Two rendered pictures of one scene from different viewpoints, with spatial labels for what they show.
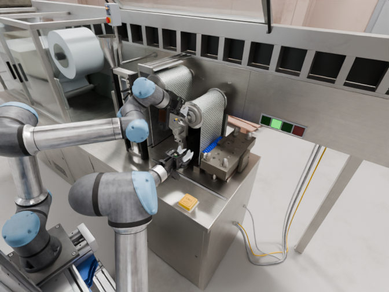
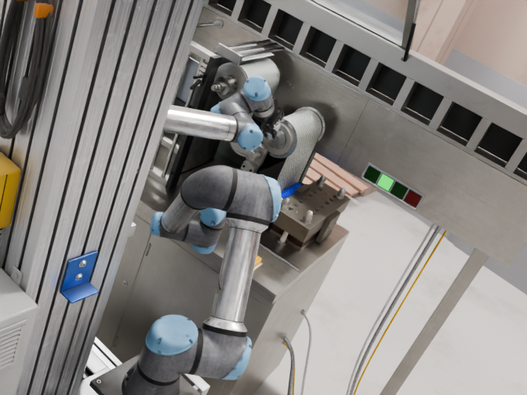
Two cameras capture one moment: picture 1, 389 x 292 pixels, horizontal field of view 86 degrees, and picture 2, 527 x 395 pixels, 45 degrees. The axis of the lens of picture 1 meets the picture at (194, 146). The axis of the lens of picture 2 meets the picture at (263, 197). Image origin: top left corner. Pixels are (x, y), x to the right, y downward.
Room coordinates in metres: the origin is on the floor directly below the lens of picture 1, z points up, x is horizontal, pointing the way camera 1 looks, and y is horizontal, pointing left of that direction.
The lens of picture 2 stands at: (-1.08, 0.54, 2.13)
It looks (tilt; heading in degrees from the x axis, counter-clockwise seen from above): 28 degrees down; 345
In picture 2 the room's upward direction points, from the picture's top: 24 degrees clockwise
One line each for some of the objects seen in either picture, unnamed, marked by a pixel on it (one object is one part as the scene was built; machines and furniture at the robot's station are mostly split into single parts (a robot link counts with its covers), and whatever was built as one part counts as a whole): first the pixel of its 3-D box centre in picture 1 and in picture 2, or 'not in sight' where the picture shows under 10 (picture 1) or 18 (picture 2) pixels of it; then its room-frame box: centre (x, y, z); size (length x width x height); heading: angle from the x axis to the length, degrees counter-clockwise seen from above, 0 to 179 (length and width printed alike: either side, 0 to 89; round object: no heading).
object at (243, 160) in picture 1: (244, 160); (328, 226); (0.96, -0.30, 0.97); 0.10 x 0.03 x 0.11; 146
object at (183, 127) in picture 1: (181, 148); (245, 182); (0.96, 0.08, 1.05); 0.06 x 0.05 x 0.31; 146
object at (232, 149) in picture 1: (230, 151); (310, 208); (1.00, -0.22, 1.00); 0.40 x 0.16 x 0.06; 146
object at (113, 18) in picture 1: (112, 14); not in sight; (1.31, 0.46, 1.66); 0.07 x 0.07 x 0.10; 41
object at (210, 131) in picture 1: (212, 130); (293, 168); (1.04, -0.10, 1.12); 0.23 x 0.01 x 0.18; 146
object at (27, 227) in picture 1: (26, 231); not in sight; (0.46, 0.66, 0.98); 0.13 x 0.12 x 0.14; 21
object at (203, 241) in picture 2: not in sight; (202, 233); (0.62, 0.22, 1.01); 0.11 x 0.08 x 0.11; 95
